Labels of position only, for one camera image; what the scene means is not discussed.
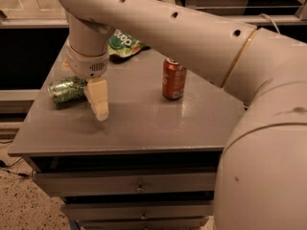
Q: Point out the grey drawer cabinet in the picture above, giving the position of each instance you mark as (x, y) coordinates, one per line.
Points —
(151, 165)

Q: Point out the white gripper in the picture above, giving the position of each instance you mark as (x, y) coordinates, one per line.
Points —
(86, 65)

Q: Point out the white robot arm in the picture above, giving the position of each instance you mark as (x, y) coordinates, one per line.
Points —
(261, 181)

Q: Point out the green soda can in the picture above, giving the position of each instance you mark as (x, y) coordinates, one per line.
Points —
(66, 89)

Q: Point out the green snack bag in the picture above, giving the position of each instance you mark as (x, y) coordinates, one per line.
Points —
(123, 45)

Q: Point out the orange soda can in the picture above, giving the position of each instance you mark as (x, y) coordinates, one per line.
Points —
(173, 79)

